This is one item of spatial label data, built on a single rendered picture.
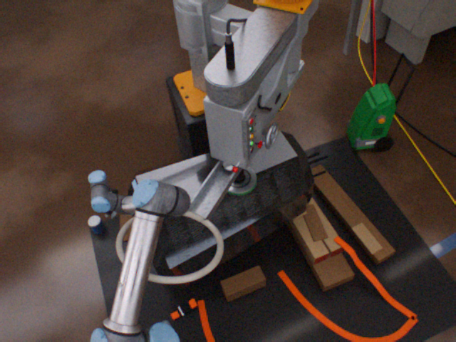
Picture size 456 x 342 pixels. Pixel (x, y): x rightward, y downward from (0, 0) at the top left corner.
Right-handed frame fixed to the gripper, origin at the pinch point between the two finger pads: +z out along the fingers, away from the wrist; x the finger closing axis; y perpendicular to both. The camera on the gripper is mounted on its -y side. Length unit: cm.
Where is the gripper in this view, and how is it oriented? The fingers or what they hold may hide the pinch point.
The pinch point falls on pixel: (113, 213)
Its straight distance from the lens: 244.8
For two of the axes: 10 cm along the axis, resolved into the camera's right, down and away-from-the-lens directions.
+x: 9.7, 1.6, -1.5
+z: 0.1, 6.6, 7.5
